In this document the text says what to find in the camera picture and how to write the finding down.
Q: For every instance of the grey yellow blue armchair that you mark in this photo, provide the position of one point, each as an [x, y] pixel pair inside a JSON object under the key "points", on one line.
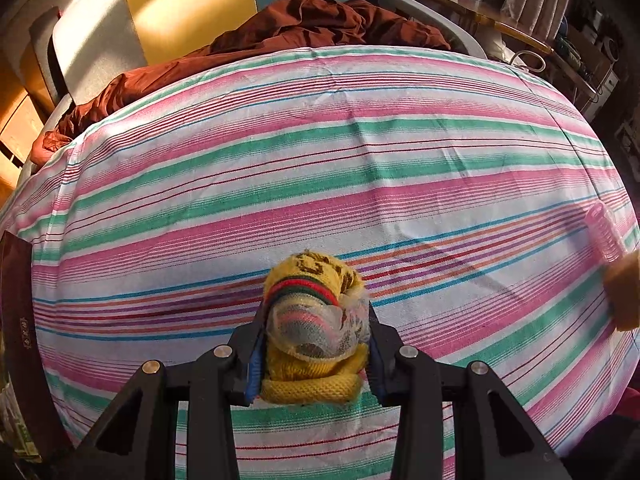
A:
{"points": [[175, 5]]}

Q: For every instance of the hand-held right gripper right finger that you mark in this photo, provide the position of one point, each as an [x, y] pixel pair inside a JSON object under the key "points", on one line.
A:
{"points": [[376, 365]]}

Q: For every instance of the rust brown quilt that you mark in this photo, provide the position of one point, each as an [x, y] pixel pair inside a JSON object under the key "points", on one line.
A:
{"points": [[300, 25]]}

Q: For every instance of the orange sponge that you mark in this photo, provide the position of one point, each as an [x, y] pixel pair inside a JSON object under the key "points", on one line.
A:
{"points": [[625, 295]]}

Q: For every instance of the yellow sock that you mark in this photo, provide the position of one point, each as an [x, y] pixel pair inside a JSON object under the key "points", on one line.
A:
{"points": [[310, 380]]}

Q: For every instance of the maroon tin box gold inside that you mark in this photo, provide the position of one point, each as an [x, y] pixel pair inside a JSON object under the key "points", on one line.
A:
{"points": [[20, 320]]}

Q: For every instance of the pink hair roller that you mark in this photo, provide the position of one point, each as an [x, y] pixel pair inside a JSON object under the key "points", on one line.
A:
{"points": [[605, 232]]}

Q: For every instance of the striped bed sheet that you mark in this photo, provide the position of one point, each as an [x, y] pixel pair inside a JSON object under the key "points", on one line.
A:
{"points": [[325, 160]]}

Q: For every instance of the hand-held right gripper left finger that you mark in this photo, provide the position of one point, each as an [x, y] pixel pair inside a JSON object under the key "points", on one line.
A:
{"points": [[255, 365]]}

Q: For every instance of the wooden side table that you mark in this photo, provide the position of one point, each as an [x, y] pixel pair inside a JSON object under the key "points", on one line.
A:
{"points": [[500, 20]]}

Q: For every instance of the wooden wardrobe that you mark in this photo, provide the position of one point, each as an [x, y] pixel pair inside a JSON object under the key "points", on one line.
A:
{"points": [[20, 120]]}

